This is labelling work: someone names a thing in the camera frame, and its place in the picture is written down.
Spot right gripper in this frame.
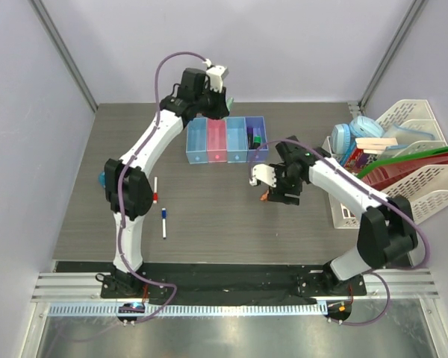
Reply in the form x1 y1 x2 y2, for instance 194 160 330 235
268 163 305 205

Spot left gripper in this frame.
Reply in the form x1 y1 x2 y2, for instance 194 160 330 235
196 84 230 122

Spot green utility knife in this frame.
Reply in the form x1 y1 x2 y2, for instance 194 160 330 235
226 97 234 112

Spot purple capped black highlighter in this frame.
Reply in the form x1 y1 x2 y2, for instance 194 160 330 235
246 128 253 149

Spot purple plastic box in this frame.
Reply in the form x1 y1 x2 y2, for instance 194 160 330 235
245 116 269 163

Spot green capped black highlighter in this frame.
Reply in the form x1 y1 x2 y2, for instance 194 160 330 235
251 136 261 149

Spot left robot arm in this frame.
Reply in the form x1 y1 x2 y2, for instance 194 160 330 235
104 65 229 298

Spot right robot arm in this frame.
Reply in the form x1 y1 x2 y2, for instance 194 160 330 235
268 136 418 295

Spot pink plastic box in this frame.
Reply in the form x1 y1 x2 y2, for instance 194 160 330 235
207 119 227 163

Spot light blue box middle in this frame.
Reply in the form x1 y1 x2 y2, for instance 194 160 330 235
226 117 248 163

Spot light blue box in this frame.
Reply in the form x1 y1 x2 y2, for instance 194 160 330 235
186 117 208 164
226 117 248 163

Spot light blue box left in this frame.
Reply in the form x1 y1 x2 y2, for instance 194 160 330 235
186 117 208 164

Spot white mesh basket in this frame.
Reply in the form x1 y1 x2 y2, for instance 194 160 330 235
323 136 361 229

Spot wooden stick bundle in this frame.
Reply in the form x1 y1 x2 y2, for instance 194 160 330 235
355 137 398 154

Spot red capped white marker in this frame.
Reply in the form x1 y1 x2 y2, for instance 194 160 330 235
153 177 158 204

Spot blue capped white marker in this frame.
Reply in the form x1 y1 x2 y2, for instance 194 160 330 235
161 208 167 239

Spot white mesh file rack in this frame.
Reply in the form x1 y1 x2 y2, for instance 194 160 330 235
377 99 448 224

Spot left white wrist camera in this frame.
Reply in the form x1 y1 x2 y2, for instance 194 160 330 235
204 59 228 93

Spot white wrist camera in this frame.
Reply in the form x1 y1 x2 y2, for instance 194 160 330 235
249 163 277 188
204 59 228 93

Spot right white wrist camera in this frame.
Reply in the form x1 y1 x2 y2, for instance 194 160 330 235
249 163 277 188

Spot white slotted cable duct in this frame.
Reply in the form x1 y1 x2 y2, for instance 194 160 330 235
48 301 328 318

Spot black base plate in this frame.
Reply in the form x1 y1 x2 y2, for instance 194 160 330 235
96 263 367 306

